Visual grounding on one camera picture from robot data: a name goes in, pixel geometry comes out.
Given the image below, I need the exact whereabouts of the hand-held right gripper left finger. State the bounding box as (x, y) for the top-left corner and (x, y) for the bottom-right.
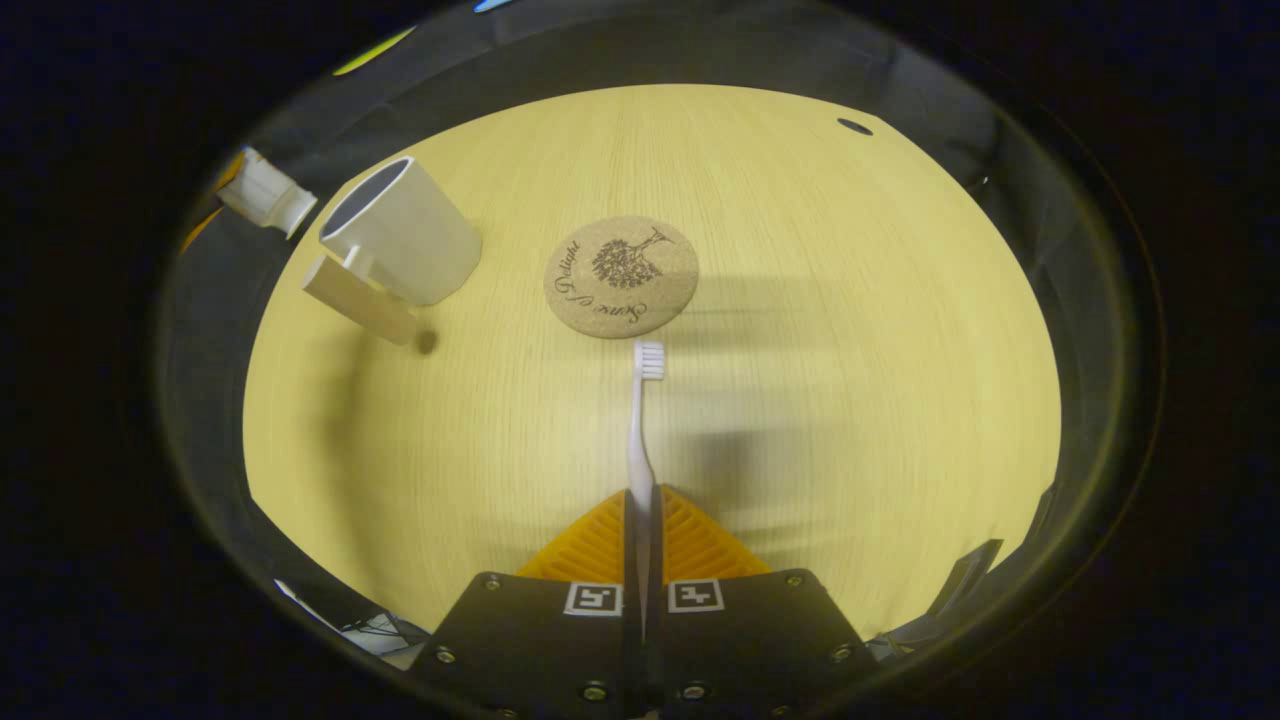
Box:
(410, 487), (641, 720)

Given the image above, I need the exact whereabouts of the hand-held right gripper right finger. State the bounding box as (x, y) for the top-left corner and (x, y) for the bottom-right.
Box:
(648, 485), (881, 720)

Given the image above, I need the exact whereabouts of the white toothpaste tube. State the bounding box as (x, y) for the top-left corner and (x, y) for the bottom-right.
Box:
(215, 148), (318, 239)

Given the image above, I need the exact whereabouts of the white cup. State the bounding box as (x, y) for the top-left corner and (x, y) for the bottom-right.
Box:
(303, 156), (483, 357)

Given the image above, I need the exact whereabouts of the white toothbrush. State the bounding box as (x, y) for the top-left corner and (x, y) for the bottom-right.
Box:
(624, 340), (668, 641)

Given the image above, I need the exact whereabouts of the round cork coaster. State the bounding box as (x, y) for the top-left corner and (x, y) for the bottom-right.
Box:
(543, 215), (699, 340)

